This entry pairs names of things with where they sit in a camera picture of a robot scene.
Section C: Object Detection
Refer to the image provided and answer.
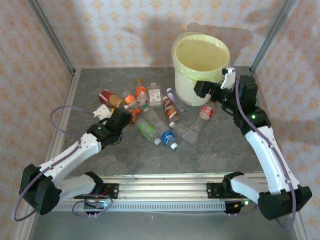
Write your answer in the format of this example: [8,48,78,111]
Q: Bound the white plastic bin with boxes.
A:
[172,32,232,108]

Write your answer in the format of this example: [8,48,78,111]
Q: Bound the clear bottle brown label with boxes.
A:
[162,96,181,123]

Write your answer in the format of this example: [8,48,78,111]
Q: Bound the aluminium frame post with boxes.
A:
[249,0,298,74]
[26,0,77,77]

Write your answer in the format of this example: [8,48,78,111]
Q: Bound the orange bottle orange cap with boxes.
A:
[123,104,142,124]

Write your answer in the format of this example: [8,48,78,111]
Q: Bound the clear square bottle white label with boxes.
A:
[146,82,163,108]

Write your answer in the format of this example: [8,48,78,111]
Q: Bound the controller board green light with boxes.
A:
[223,199,251,216]
[83,199,112,216]

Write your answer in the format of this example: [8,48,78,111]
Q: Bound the clear bottle green neck band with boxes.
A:
[138,100,161,126]

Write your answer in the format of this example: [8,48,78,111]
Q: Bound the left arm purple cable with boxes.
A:
[12,104,96,223]

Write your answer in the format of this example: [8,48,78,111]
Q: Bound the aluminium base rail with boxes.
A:
[58,171,267,201]

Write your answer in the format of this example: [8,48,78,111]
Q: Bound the red and gold bottle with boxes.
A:
[98,89,126,109]

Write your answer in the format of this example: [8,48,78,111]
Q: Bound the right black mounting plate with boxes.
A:
[206,181,227,200]

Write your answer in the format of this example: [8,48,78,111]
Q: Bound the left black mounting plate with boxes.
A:
[101,183,120,200]

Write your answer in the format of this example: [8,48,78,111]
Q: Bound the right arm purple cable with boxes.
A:
[233,73,298,231]

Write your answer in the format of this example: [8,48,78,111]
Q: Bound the black mounting plate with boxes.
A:
[101,183,120,200]
[206,181,227,200]

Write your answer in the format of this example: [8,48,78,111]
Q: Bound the right controller board green light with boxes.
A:
[223,199,251,216]

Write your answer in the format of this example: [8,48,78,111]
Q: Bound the orange drink bottle white label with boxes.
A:
[135,78,148,103]

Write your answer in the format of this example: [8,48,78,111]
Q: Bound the left controller board green light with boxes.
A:
[83,199,112,216]

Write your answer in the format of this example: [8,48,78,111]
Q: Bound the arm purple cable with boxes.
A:
[233,73,298,231]
[12,104,96,223]

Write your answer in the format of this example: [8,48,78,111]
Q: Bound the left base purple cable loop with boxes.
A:
[72,193,113,218]

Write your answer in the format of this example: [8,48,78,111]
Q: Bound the plain clear bottle white cap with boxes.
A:
[169,121,200,145]

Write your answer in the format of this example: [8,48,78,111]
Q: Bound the clear bottle purple cap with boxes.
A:
[166,87,188,115]

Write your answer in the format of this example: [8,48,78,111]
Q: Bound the clear bottle light green label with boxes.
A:
[136,117,162,146]

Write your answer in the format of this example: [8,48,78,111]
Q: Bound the slotted white cable duct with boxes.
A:
[53,201,227,213]

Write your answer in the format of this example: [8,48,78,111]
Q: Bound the clear bottle blue label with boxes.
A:
[154,119,179,151]

